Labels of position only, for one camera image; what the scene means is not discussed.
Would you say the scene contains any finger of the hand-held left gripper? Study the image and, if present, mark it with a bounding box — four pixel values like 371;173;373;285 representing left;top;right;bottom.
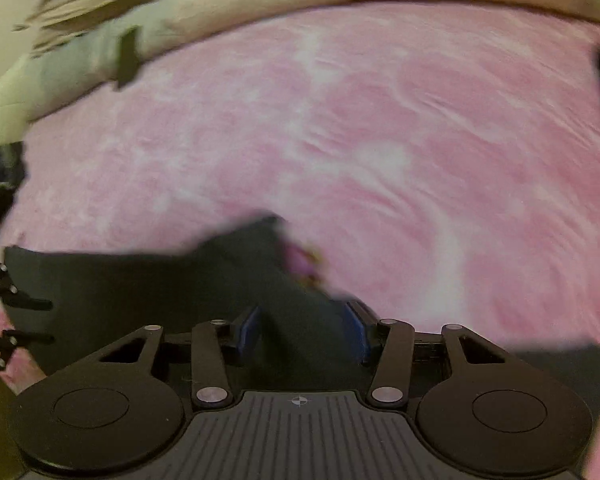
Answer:
0;329;56;373
0;256;54;312

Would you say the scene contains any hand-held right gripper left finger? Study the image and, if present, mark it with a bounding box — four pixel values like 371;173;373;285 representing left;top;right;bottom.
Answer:
98;304;262;409

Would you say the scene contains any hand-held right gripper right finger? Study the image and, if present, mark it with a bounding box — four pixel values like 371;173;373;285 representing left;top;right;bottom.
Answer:
345;301;507;407

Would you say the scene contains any dark grey garment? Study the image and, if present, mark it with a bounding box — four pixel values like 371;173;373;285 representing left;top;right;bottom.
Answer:
2;214;381;393

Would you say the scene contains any pink floral blanket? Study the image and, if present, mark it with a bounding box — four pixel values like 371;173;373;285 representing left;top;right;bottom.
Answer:
0;0;600;480

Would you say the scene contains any grey-green cloth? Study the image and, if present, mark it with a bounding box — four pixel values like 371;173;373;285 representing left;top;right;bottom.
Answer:
30;24;147;92

